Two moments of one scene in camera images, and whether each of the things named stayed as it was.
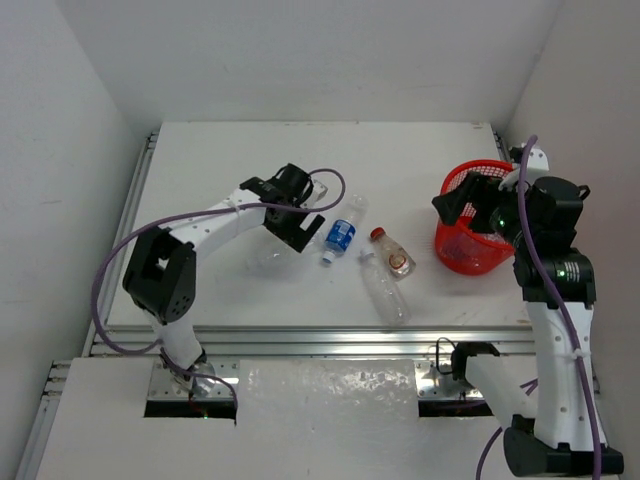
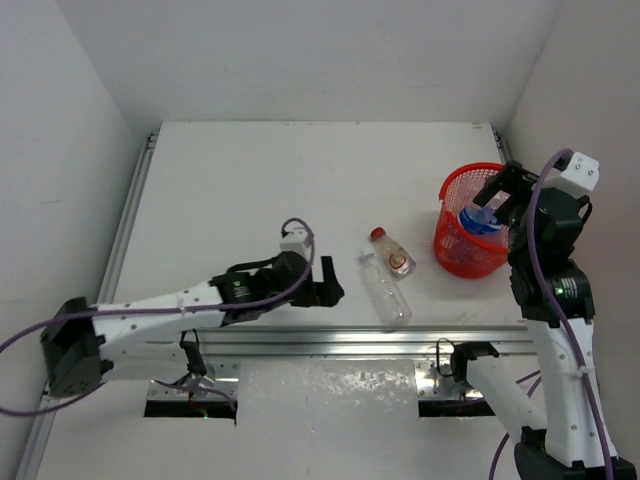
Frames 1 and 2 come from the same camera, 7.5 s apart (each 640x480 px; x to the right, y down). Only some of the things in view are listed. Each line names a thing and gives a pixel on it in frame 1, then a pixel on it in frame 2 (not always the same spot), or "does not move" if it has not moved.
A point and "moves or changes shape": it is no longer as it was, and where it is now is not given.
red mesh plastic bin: x=459 y=247 does not move
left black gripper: x=288 y=228 -> x=314 y=288
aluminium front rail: x=335 y=340 does not move
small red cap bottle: x=400 y=264 does not move
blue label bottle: x=341 y=232 moves or changes shape
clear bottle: x=384 y=289 does not move
